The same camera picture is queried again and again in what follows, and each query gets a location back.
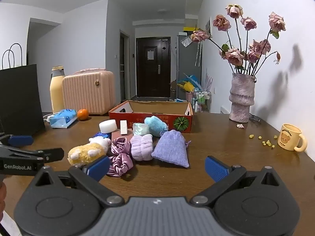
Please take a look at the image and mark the blue fluffy pouch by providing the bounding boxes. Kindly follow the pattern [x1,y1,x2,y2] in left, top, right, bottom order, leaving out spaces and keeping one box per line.
[144,115,169,137]

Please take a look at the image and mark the white trolley cart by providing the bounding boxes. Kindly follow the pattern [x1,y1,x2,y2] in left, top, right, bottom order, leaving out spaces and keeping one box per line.
[192,88,212,113]

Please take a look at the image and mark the purple linen drawstring bag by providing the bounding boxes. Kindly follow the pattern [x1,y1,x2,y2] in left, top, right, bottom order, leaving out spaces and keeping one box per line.
[151,130,192,168]

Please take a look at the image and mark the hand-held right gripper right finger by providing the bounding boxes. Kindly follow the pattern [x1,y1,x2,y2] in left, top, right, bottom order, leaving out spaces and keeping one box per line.
[191,156,284,208]

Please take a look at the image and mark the purple feather bunch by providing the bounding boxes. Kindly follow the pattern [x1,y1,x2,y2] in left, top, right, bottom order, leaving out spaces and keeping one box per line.
[205,71,214,91]

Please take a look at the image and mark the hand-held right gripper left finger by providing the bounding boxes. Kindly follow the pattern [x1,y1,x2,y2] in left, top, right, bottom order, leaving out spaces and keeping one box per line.
[31,155,125,208]

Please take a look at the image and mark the black paper bag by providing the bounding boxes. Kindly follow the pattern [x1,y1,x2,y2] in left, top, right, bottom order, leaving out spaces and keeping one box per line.
[0,43,46,137]

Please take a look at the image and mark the purple satin scrunchie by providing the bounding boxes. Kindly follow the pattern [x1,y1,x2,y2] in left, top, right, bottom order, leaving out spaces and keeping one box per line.
[106,138,134,177]

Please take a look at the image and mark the white round sponge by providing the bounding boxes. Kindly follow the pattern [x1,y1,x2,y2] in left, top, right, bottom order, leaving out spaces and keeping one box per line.
[99,119,118,134]

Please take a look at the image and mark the yellow white plush toy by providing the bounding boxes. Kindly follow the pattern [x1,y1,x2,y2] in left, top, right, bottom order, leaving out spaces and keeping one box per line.
[68,136,112,166]

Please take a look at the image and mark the iridescent plastic pouch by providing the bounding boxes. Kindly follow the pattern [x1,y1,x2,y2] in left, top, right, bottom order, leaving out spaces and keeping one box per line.
[132,122,150,136]

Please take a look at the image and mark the dried pink rose bouquet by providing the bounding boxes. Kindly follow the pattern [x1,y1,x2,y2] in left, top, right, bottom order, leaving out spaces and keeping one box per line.
[191,4,286,77]

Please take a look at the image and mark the dark wooden entrance door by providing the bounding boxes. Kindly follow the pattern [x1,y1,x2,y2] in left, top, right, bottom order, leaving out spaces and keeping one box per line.
[136,37,171,98]

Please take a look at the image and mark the hanging folded umbrella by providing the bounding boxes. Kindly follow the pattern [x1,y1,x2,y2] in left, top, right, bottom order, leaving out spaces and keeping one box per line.
[194,41,203,67]

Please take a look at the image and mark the scattered yellow crumbs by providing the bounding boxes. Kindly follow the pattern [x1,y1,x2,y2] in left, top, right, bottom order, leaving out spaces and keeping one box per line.
[249,134,277,149]

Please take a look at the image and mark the yellow bottle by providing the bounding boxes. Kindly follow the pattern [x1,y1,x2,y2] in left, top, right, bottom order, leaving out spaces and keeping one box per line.
[50,66,66,113]

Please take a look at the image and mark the light purple fluffy towel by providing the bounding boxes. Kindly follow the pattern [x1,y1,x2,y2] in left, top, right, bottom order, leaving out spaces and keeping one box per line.
[130,134,153,162]

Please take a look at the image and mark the grey refrigerator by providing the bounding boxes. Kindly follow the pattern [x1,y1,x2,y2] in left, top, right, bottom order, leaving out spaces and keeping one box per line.
[176,34,202,96]

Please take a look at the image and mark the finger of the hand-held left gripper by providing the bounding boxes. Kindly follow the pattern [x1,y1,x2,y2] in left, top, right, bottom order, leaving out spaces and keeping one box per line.
[0,133,34,147]
[37,148,65,163]

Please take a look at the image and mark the red cardboard box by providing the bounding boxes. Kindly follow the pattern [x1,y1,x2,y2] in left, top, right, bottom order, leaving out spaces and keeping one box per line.
[109,100,194,134]

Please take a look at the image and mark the purple ceramic vase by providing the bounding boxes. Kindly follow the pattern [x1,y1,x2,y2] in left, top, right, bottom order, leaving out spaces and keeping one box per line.
[229,73,257,123]

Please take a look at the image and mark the yellow bear mug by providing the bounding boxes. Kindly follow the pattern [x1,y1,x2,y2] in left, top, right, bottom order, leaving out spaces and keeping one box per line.
[278,123,308,152]

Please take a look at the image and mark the large blue tissue pack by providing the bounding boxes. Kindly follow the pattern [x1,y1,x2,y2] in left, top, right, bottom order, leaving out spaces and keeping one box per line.
[47,109,79,129]

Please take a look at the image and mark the pink ribbed suitcase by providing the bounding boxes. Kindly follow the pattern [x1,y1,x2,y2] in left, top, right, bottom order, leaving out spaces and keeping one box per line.
[62,69,117,115]

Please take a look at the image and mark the side door frame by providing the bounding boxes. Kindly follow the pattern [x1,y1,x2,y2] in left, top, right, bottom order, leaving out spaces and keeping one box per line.
[120,29,130,102]

